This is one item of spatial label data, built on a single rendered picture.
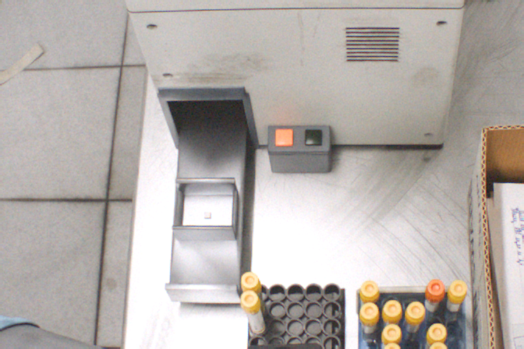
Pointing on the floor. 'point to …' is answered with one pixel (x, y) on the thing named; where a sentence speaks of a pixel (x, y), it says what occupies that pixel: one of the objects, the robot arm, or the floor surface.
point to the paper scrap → (21, 64)
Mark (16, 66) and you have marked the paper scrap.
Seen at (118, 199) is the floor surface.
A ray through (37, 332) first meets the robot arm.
